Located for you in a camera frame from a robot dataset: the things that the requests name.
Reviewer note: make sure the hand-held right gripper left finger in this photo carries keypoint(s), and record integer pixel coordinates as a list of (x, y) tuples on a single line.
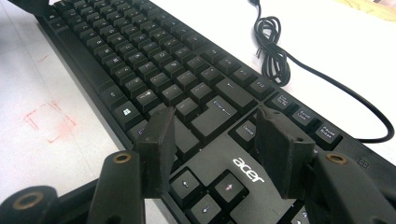
[(155, 149)]

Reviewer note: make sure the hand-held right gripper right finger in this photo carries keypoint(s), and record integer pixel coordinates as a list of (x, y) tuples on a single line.
[(286, 149)]

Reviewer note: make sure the black computer keyboard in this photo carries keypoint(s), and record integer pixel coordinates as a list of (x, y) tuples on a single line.
[(199, 93)]

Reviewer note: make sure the wooden table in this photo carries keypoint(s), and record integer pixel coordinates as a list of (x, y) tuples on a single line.
[(376, 7)]

